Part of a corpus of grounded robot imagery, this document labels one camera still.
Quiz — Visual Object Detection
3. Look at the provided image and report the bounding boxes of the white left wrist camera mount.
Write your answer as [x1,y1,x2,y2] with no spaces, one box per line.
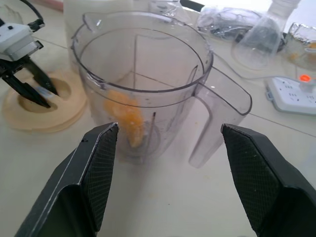
[0,22,44,61]

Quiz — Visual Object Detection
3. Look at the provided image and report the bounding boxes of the clear conical plastic flask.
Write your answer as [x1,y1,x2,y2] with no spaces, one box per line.
[230,0,302,72]

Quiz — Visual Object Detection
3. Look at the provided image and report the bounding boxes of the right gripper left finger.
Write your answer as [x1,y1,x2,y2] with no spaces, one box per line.
[14,121,119,237]

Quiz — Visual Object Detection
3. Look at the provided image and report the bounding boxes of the orange fruit slice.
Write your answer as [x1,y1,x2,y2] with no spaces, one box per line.
[103,89,146,149]

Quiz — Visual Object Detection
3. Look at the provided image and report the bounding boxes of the textured glass dish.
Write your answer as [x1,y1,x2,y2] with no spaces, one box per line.
[283,22,316,73]

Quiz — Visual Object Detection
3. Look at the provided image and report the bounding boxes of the clear bag with cables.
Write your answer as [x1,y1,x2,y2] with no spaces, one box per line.
[196,5,270,40]

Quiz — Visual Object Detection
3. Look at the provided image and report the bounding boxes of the white power strip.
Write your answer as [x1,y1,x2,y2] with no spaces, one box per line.
[264,76,316,115]

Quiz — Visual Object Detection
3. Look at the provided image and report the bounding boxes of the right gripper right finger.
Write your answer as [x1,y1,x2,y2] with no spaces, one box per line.
[220,123,316,237]

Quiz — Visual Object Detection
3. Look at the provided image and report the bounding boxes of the clear plastic blender jar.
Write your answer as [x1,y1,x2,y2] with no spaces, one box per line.
[71,10,253,169]

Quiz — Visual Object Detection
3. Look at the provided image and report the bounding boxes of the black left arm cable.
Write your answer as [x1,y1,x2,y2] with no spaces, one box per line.
[19,0,46,28]

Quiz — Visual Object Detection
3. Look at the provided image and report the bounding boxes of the cream blender lid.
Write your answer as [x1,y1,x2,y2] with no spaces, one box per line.
[1,70,88,133]

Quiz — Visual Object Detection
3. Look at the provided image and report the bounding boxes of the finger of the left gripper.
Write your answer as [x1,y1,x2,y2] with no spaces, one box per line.
[24,57,59,97]
[2,74,52,109]

